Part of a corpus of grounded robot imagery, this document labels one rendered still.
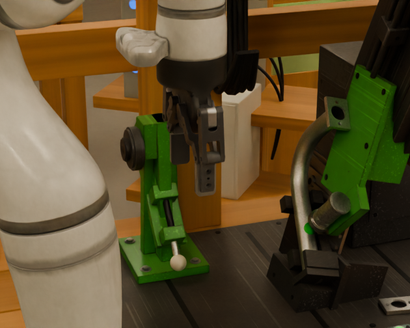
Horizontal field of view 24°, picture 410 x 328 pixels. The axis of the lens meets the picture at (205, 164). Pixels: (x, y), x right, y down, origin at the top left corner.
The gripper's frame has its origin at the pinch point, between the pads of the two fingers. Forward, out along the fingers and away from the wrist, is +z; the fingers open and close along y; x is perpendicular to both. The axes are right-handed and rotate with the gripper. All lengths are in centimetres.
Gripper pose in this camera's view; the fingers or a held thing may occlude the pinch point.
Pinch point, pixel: (192, 174)
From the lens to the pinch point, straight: 105.8
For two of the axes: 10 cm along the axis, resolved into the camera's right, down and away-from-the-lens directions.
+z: 0.0, 9.2, 3.9
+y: -3.2, -3.7, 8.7
